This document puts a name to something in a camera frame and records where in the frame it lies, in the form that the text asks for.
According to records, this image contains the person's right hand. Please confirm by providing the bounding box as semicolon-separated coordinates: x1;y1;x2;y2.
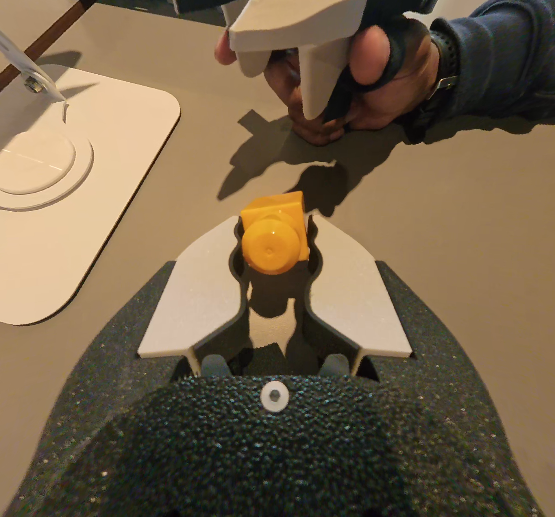
214;25;441;147

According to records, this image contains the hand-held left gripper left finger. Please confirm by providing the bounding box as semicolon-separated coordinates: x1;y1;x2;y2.
138;216;254;375

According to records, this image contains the black wristwatch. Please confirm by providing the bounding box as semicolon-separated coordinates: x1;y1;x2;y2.
427;18;460;140

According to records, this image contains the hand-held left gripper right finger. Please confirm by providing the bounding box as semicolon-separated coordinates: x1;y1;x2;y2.
303;213;412;375

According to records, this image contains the white instruction board stand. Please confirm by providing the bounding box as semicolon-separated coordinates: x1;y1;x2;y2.
0;29;181;326

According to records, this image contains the orange mega block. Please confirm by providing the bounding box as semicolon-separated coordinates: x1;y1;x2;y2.
240;191;310;276

